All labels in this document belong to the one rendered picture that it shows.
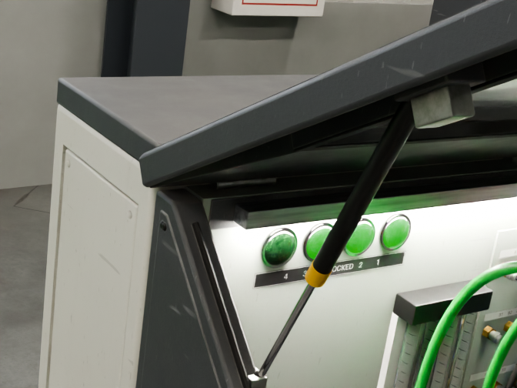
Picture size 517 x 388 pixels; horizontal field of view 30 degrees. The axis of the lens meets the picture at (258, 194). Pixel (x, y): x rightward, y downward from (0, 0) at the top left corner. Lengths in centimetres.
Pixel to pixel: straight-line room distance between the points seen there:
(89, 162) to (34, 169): 396
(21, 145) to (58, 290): 377
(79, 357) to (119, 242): 21
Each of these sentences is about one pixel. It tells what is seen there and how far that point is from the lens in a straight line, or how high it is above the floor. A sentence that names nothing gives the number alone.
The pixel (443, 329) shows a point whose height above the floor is 129.
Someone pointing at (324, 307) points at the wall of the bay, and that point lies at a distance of 121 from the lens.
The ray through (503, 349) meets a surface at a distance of 126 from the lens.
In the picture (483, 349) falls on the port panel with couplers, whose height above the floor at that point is 117.
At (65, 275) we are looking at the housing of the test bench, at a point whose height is 125.
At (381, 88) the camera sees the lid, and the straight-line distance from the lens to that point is 71.
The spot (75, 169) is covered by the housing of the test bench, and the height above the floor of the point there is 140.
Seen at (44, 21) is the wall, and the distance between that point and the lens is 496.
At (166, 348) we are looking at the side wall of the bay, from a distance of 107.
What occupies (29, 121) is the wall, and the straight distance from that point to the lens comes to 506.
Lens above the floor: 181
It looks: 20 degrees down
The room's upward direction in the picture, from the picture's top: 8 degrees clockwise
